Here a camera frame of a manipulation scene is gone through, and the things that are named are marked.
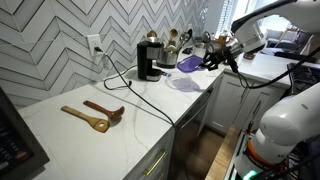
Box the blue plastic lid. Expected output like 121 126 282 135
176 54 205 74

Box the wooden spoon in holder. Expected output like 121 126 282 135
166 28 179 48

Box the gold cabinet handle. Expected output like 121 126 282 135
143 149 167 177

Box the white wall outlet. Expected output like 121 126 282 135
87 34 103 57

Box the coffee maker cord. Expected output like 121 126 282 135
103 64 139 91

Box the wooden board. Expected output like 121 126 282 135
204 123 243 180

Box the yellow oil bottle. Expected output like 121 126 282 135
218 29 232 47

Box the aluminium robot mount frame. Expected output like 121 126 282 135
229 128 268 180

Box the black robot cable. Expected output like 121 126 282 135
233 44 320 90

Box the silver dishwasher handle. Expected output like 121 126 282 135
179 89 214 129

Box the metal utensil holder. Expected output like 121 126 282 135
156 48 179 69

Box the black coffee grinder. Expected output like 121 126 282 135
136 36 165 83

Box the long black power cord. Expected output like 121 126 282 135
94 46 190 180

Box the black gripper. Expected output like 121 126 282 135
202 46 231 72

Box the black microwave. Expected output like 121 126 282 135
0 86 51 180

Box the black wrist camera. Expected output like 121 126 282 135
223 46 240 74

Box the light wooden slotted spatula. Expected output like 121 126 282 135
60 105 111 134

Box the metal ladle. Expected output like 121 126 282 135
174 29 194 55

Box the glass blender jar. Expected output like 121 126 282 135
188 37 206 58

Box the dark wooden spoon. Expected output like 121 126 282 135
83 99 126 122

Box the black gas stove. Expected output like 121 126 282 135
288 63 320 94

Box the small brown dish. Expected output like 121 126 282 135
243 52 256 61

